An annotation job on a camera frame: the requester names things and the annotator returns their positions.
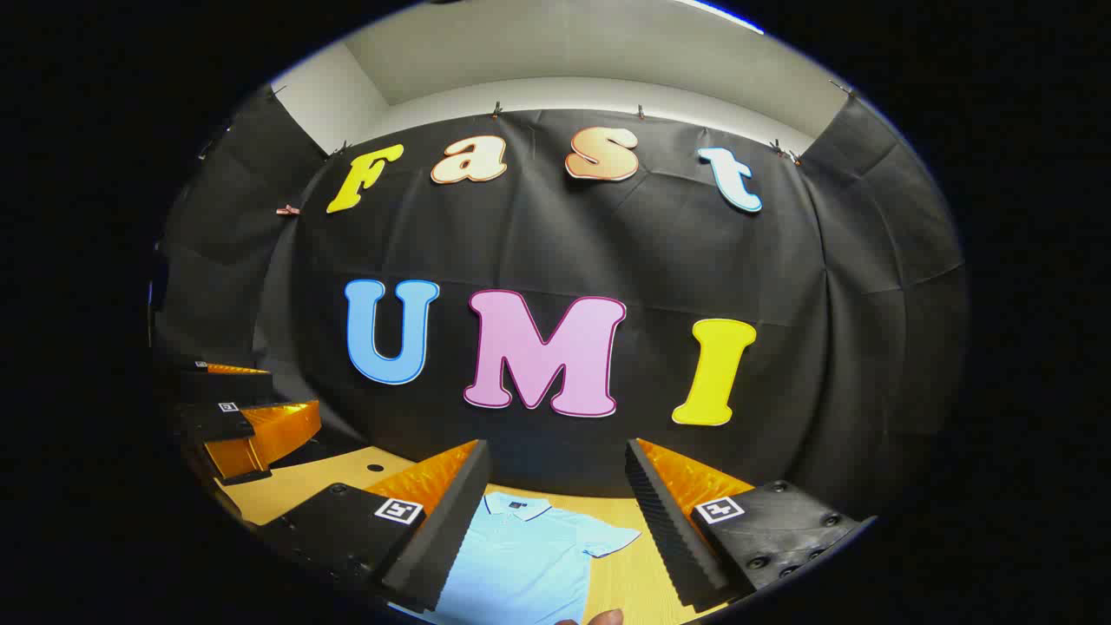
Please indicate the light blue T-shirt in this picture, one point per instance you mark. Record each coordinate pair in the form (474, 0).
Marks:
(529, 564)

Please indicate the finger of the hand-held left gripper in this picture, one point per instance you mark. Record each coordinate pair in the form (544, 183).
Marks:
(208, 424)
(226, 386)

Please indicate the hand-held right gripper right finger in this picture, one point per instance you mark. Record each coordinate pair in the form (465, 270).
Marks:
(664, 529)

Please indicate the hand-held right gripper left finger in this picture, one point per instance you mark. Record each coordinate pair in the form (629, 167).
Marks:
(456, 521)

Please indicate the black backdrop cloth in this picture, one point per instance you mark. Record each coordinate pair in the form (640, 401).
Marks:
(608, 243)

